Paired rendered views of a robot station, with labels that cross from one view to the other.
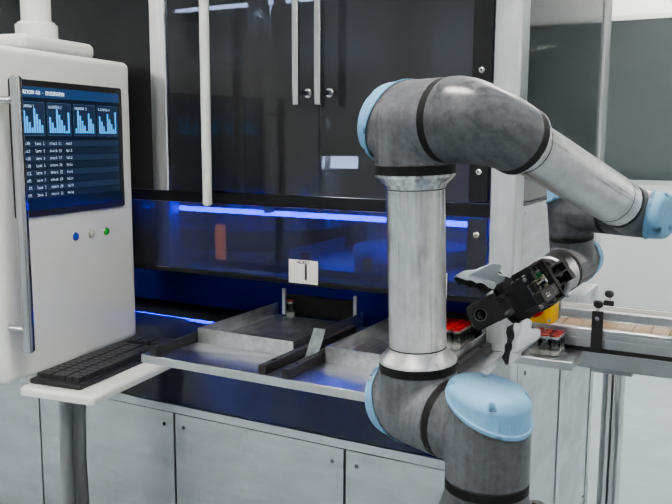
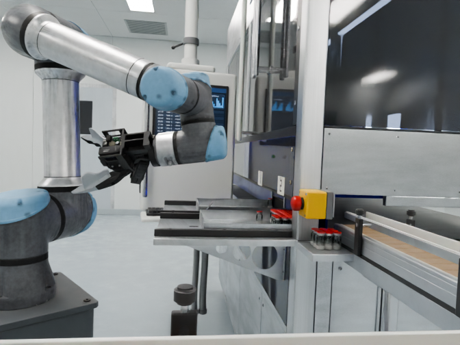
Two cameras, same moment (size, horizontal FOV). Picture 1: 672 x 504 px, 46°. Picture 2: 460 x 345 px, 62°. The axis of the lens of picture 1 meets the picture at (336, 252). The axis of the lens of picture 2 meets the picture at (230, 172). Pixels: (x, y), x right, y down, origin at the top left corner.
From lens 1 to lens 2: 1.50 m
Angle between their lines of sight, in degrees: 54
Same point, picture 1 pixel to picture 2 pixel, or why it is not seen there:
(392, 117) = not seen: hidden behind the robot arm
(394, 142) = not seen: hidden behind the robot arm
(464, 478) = not seen: outside the picture
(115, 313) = (215, 195)
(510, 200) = (300, 120)
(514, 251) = (301, 160)
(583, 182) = (73, 59)
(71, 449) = (196, 257)
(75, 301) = (187, 183)
